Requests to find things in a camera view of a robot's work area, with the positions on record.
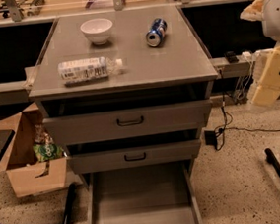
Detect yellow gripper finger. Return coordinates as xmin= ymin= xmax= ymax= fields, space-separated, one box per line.
xmin=240 ymin=0 xmax=265 ymax=21
xmin=248 ymin=43 xmax=280 ymax=109

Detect clear plastic bottle white label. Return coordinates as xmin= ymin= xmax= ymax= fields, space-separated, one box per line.
xmin=57 ymin=57 xmax=123 ymax=85

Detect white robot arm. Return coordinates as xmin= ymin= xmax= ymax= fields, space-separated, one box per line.
xmin=240 ymin=0 xmax=280 ymax=111

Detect grey top drawer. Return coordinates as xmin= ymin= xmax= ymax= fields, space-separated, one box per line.
xmin=43 ymin=100 xmax=212 ymax=146

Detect grey metal drawer cabinet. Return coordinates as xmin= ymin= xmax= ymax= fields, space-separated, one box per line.
xmin=20 ymin=0 xmax=228 ymax=191

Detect grey open bottom drawer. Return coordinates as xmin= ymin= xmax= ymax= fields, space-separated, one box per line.
xmin=87 ymin=162 xmax=203 ymax=224

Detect grey middle drawer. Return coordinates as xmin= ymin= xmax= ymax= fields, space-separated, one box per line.
xmin=67 ymin=139 xmax=201 ymax=175

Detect white power strip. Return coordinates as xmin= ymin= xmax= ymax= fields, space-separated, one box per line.
xmin=241 ymin=49 xmax=271 ymax=59

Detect small black box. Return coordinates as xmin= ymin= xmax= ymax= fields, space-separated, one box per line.
xmin=225 ymin=51 xmax=238 ymax=64

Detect black power adapter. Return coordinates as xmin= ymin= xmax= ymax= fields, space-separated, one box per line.
xmin=204 ymin=130 xmax=218 ymax=146

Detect blue soda can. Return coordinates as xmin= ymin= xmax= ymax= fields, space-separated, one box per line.
xmin=146 ymin=18 xmax=168 ymax=47

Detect white ceramic bowl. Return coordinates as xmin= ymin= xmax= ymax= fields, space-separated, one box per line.
xmin=80 ymin=18 xmax=113 ymax=45

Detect green snack bag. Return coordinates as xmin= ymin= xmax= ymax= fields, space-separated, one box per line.
xmin=33 ymin=143 xmax=63 ymax=162

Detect black metal leg left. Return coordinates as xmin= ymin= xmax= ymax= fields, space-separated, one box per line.
xmin=62 ymin=183 xmax=76 ymax=224

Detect brown cardboard box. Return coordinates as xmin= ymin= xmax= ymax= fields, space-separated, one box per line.
xmin=0 ymin=104 xmax=67 ymax=198

